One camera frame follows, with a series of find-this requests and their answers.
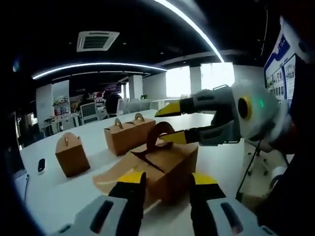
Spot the straight ceiling light strip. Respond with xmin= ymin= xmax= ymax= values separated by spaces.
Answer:
xmin=155 ymin=0 xmax=225 ymax=63

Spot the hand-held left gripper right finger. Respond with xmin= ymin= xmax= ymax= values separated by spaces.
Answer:
xmin=189 ymin=173 xmax=274 ymax=236

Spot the black cable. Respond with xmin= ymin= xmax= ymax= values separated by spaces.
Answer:
xmin=235 ymin=142 xmax=260 ymax=200

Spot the brown paper box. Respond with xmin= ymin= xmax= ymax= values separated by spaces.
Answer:
xmin=104 ymin=118 xmax=142 ymax=157
xmin=125 ymin=113 xmax=157 ymax=148
xmin=55 ymin=132 xmax=91 ymax=178
xmin=92 ymin=122 xmax=199 ymax=205

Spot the white ceiling air conditioner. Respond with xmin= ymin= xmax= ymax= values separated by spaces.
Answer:
xmin=76 ymin=30 xmax=121 ymax=53

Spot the blue and white wall poster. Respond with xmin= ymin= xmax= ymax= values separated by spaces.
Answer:
xmin=263 ymin=23 xmax=300 ymax=109

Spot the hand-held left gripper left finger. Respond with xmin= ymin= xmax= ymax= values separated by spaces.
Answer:
xmin=56 ymin=171 xmax=147 ymax=236

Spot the curved ceiling light strip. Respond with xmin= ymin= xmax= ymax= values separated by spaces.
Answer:
xmin=31 ymin=62 xmax=168 ymax=80

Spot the display shelf with colourful items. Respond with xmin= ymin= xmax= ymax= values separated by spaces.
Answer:
xmin=53 ymin=96 xmax=72 ymax=118

